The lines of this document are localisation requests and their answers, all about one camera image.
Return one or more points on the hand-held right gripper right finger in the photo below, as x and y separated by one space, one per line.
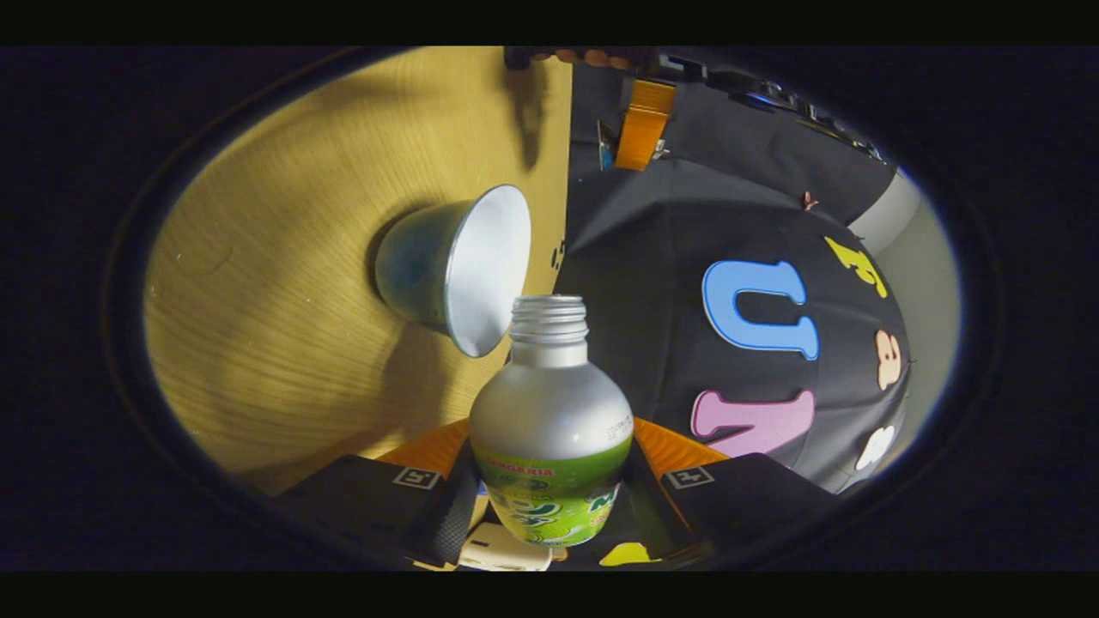
657 515

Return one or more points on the black backdrop cloth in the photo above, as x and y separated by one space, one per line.
635 240

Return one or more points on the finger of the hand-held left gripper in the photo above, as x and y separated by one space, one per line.
644 124

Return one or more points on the teal teacup white inside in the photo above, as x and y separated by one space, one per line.
489 266

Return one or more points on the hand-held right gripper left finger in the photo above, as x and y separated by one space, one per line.
451 524

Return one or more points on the metal backdrop clip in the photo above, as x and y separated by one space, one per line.
662 150

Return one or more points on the white toaster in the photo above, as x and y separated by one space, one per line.
502 549

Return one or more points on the silver green water bottle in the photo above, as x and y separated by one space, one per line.
549 403

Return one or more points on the teal teacup lid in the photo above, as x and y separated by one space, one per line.
606 154

